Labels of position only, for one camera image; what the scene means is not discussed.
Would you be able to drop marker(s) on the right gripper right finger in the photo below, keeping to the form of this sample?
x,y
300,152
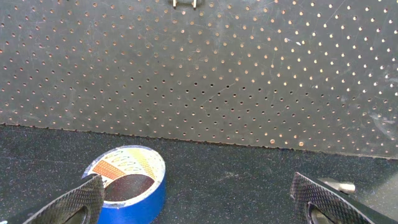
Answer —
x,y
317,199

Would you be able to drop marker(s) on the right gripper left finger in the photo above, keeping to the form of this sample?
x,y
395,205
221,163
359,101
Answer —
x,y
77,200

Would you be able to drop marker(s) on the black pegboard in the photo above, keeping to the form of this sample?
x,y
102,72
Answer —
x,y
199,71

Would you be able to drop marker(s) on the roll of blue tape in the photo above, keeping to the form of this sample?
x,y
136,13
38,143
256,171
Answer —
x,y
140,193

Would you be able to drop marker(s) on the metal hook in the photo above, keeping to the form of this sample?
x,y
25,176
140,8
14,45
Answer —
x,y
184,3

